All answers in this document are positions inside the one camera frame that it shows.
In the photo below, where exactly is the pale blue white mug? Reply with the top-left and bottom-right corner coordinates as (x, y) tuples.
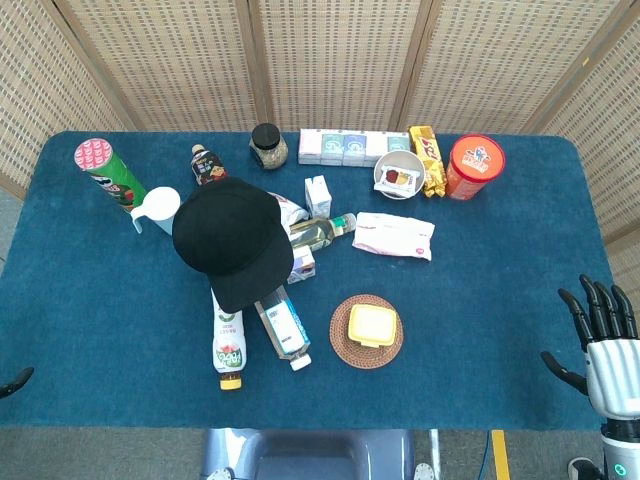
(130, 186), (182, 237)

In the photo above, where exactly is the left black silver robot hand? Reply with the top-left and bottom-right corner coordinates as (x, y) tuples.
(0, 366), (36, 399)

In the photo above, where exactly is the blue small box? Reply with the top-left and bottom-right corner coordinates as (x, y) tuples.
(342, 132), (368, 168)

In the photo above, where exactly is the blue cable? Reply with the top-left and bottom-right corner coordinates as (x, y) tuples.
(477, 430), (492, 480)

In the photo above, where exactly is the white red snack packet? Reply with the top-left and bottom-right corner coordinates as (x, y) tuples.
(373, 166), (420, 195)

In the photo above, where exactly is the bamboo folding screen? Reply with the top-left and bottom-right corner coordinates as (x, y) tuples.
(0, 0), (640, 291)

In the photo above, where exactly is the glass jar black lid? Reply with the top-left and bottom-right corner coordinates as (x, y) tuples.
(249, 122), (290, 171)

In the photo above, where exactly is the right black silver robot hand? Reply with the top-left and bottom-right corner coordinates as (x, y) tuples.
(540, 273), (640, 422)

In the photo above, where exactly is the brown woven round coaster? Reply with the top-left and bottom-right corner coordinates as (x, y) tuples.
(329, 293), (405, 371)

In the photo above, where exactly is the yellow snack bag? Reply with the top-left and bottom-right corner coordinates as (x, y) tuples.
(407, 124), (448, 199)

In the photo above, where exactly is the clear water bottle blue label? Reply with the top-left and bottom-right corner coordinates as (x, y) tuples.
(253, 291), (313, 372)

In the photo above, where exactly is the pink white small box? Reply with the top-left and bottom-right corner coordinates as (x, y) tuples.
(298, 128), (323, 166)

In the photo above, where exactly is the teal small box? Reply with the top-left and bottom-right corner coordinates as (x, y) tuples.
(320, 131), (345, 167)

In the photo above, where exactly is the white yoghurt bottle yellow cap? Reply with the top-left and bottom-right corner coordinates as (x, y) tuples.
(210, 288), (248, 392)

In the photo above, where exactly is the purple small drink carton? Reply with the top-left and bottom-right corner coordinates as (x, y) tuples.
(285, 245), (318, 286)

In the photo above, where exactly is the blue tablecloth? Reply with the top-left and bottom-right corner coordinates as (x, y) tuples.
(0, 130), (621, 432)

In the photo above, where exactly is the clear glass bottle green cap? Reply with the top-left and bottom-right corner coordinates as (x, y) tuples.
(287, 212), (358, 250)

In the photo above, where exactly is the dark drink bottle brown cap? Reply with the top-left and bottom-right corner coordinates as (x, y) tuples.
(189, 144), (230, 188)

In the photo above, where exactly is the white red printed packet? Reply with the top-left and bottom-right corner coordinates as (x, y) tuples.
(267, 191), (311, 225)

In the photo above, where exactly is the white small drink carton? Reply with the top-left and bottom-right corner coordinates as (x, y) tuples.
(304, 175), (334, 220)

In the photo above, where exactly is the green chips tube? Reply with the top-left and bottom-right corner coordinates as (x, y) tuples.
(73, 138), (149, 215)

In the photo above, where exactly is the pink white tissue pack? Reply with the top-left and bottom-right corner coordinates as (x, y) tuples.
(351, 211), (436, 263)

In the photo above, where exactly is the black baseball cap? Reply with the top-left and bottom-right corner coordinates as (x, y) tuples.
(172, 175), (296, 314)

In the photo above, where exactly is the orange canister with lid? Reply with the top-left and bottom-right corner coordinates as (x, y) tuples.
(444, 133), (507, 201)

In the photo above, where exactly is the white round bowl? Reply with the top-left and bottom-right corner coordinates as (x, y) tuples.
(373, 150), (427, 201)

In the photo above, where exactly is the yellow floor tape strip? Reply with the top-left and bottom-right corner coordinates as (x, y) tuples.
(491, 429), (512, 480)

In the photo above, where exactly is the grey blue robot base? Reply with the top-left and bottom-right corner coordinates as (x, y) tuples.
(201, 428), (417, 480)

